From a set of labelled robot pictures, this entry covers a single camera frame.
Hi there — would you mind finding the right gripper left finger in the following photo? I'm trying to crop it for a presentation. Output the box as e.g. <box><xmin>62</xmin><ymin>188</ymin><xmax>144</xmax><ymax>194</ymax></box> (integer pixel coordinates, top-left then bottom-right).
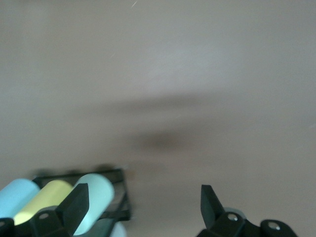
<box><xmin>29</xmin><ymin>183</ymin><xmax>90</xmax><ymax>237</ymax></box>

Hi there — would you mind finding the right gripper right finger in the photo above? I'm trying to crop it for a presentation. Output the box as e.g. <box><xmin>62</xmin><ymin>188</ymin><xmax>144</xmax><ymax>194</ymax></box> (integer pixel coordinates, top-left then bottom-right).
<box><xmin>200</xmin><ymin>184</ymin><xmax>249</xmax><ymax>237</ymax></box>

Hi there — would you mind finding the pale green cup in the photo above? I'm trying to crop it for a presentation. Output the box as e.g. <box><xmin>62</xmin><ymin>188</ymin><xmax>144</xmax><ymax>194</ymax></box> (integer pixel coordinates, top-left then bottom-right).
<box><xmin>72</xmin><ymin>173</ymin><xmax>116</xmax><ymax>236</ymax></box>

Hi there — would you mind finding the light blue cup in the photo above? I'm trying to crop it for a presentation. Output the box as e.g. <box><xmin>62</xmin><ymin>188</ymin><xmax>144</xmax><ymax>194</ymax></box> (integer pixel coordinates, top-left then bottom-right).
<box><xmin>0</xmin><ymin>178</ymin><xmax>41</xmax><ymax>219</ymax></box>

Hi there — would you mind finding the yellow cup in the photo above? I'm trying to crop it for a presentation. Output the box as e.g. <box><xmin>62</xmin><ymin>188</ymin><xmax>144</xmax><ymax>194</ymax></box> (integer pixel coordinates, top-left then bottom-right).
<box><xmin>13</xmin><ymin>180</ymin><xmax>74</xmax><ymax>226</ymax></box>

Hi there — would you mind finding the black wire cup rack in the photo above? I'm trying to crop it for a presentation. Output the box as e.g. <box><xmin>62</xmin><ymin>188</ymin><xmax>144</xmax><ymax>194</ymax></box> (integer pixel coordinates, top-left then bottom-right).
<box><xmin>31</xmin><ymin>167</ymin><xmax>132</xmax><ymax>222</ymax></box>

